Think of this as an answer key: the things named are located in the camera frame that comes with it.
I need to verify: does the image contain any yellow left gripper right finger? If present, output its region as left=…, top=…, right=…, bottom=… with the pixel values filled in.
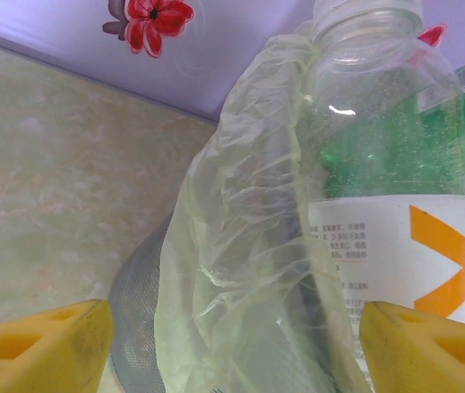
left=358, top=300, right=465, bottom=393

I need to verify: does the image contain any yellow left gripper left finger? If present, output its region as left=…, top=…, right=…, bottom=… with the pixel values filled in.
left=0, top=298, right=115, bottom=393

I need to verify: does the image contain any white bottle orange chevron label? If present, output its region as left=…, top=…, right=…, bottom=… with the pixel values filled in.
left=296, top=0, right=465, bottom=393

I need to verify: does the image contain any mesh bin with green liner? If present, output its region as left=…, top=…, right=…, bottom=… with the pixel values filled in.
left=108, top=20, right=375, bottom=393

